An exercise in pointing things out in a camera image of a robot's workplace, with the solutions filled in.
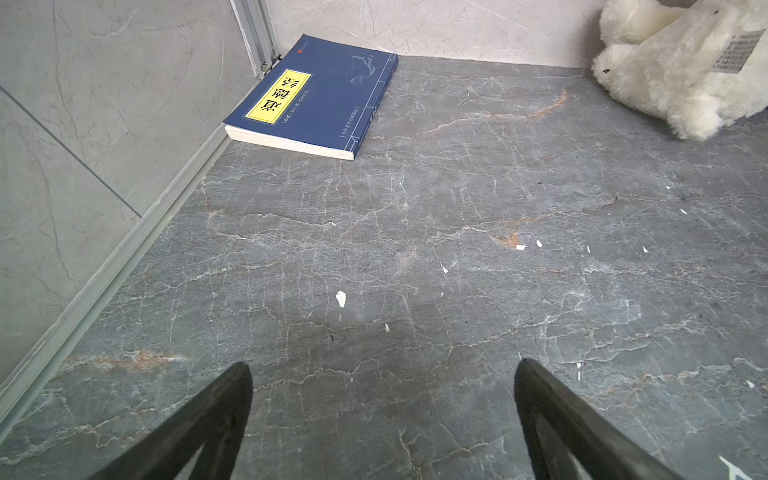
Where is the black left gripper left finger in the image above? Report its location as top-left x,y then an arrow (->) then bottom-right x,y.
91,362 -> 253,479

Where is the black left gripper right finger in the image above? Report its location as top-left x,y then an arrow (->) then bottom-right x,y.
514,358 -> 680,479

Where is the white plush bear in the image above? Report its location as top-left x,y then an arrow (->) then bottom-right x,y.
592,1 -> 767,141

